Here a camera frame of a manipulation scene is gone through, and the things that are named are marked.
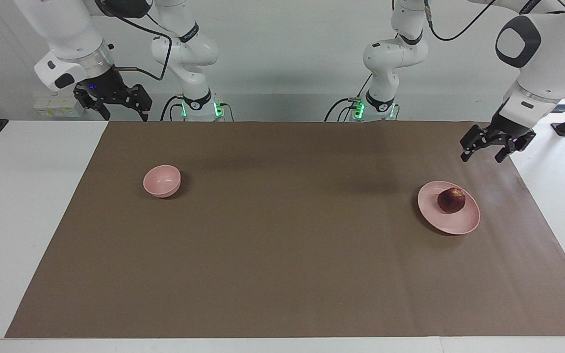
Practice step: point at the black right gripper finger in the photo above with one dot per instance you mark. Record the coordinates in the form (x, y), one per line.
(85, 98)
(141, 100)

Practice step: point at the pink bowl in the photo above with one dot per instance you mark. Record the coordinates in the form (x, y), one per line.
(162, 180)

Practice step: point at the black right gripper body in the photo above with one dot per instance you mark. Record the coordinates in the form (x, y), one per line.
(108, 88)

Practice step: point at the white box with yellow label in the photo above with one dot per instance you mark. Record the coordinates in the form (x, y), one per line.
(59, 107)

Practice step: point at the brown table mat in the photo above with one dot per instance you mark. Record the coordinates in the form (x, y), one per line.
(282, 255)

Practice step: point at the pink plate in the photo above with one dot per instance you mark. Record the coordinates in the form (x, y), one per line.
(451, 223)

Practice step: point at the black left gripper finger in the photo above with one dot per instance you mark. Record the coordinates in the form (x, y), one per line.
(474, 139)
(518, 144)

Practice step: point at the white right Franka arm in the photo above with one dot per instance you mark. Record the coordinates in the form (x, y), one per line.
(66, 34)

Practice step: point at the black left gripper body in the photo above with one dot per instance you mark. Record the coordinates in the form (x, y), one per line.
(508, 131)

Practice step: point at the dark red apple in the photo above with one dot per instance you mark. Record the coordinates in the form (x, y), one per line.
(451, 201)

